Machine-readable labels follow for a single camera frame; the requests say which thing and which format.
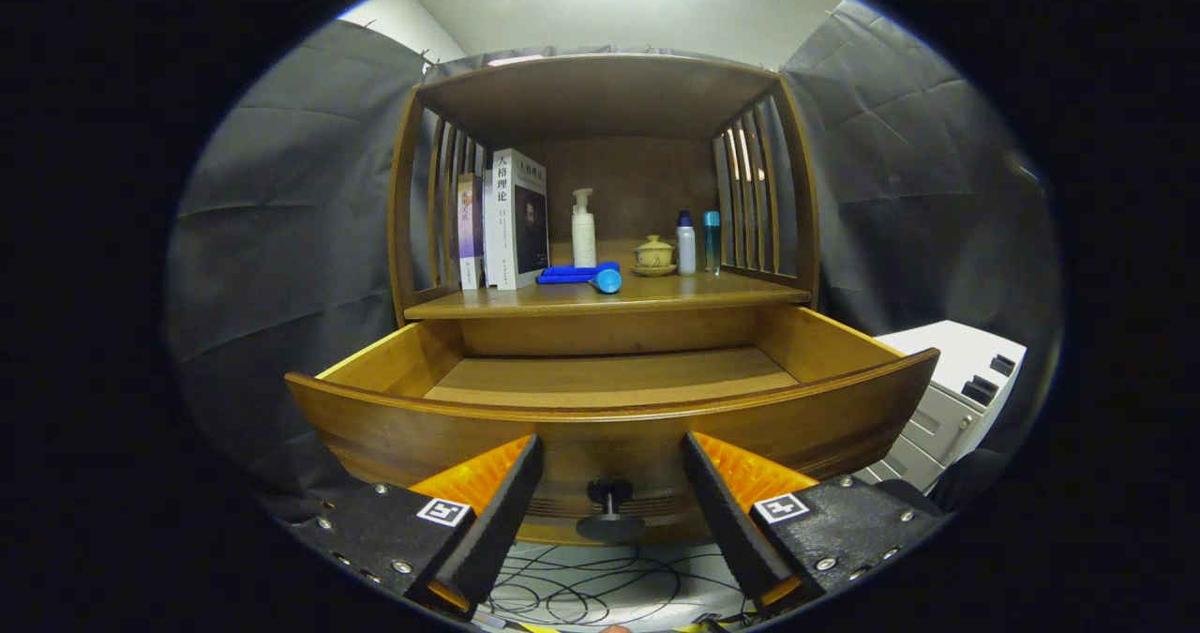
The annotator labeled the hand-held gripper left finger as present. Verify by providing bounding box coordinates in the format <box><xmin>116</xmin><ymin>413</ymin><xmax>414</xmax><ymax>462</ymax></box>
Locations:
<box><xmin>281</xmin><ymin>433</ymin><xmax>545</xmax><ymax>620</ymax></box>

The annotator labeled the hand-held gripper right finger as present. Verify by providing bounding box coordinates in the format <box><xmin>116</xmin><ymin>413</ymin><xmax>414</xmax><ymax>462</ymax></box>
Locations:
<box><xmin>682</xmin><ymin>430</ymin><xmax>943</xmax><ymax>615</ymax></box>

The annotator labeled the black drawer knob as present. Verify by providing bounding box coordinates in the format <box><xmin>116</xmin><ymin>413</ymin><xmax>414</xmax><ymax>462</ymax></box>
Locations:
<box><xmin>575</xmin><ymin>478</ymin><xmax>646</xmax><ymax>545</ymax></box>

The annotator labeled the wooden drawer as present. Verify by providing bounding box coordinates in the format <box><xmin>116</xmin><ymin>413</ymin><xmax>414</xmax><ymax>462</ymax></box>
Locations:
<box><xmin>284</xmin><ymin>305</ymin><xmax>941</xmax><ymax>548</ymax></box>

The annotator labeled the wooden countertop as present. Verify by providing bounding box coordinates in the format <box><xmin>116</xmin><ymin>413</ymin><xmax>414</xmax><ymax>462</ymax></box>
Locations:
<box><xmin>403</xmin><ymin>239</ymin><xmax>812</xmax><ymax>322</ymax></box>

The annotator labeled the white metal cabinet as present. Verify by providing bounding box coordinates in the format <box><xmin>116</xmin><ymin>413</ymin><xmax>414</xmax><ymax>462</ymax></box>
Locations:
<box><xmin>853</xmin><ymin>320</ymin><xmax>1028</xmax><ymax>495</ymax></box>

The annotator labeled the blue folded cloth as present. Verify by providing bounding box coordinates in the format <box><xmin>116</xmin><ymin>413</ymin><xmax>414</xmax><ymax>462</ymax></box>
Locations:
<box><xmin>536</xmin><ymin>262</ymin><xmax>622</xmax><ymax>285</ymax></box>

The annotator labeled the thick white book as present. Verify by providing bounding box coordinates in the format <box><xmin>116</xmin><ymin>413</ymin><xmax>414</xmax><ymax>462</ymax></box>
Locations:
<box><xmin>483</xmin><ymin>148</ymin><xmax>550</xmax><ymax>291</ymax></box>

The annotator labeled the thin purple book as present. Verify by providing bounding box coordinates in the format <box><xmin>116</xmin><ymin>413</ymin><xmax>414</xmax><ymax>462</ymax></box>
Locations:
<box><xmin>457</xmin><ymin>173</ymin><xmax>486</xmax><ymax>291</ymax></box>

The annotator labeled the white pump bottle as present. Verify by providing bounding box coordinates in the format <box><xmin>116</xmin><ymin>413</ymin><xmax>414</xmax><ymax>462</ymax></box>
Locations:
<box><xmin>571</xmin><ymin>188</ymin><xmax>598</xmax><ymax>269</ymax></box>

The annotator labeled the black backdrop cloth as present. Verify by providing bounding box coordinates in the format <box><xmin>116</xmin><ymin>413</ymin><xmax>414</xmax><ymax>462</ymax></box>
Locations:
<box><xmin>167</xmin><ymin>0</ymin><xmax>1065</xmax><ymax>521</ymax></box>

